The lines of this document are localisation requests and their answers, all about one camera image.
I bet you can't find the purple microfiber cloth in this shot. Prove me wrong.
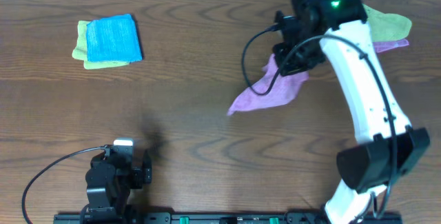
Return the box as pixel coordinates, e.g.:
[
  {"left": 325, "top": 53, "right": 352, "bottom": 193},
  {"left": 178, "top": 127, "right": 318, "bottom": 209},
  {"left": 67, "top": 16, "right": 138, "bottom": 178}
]
[{"left": 227, "top": 54, "right": 309, "bottom": 116}]

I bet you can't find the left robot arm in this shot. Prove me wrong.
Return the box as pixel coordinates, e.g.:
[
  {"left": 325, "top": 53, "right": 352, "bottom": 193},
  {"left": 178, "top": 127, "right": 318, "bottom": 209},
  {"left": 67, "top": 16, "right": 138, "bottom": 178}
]
[{"left": 79, "top": 145, "right": 152, "bottom": 223}]

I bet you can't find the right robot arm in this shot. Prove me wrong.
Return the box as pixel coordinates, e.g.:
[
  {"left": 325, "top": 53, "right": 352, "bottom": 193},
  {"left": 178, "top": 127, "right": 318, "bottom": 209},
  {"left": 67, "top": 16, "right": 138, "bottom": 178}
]
[{"left": 273, "top": 0, "right": 430, "bottom": 223}]

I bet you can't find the green crumpled cloth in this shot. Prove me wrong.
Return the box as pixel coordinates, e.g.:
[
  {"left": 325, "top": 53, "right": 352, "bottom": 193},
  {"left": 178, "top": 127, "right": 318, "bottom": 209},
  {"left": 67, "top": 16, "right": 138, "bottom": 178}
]
[{"left": 363, "top": 5, "right": 412, "bottom": 42}]

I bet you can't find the green folded cloth under blue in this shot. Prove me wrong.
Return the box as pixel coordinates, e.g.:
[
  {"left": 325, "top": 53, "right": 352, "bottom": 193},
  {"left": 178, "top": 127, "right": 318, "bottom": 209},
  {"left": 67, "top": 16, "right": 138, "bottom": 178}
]
[{"left": 72, "top": 21, "right": 129, "bottom": 70}]

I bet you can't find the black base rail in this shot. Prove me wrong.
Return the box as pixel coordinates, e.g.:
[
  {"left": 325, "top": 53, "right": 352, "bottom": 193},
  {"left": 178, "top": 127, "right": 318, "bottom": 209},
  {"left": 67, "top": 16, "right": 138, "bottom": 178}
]
[{"left": 53, "top": 211, "right": 403, "bottom": 224}]

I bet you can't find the left black cable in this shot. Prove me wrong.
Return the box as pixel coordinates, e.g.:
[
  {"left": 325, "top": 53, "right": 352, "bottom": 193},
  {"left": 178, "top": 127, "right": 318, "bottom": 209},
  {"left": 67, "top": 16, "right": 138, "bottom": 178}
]
[{"left": 21, "top": 145, "right": 110, "bottom": 224}]

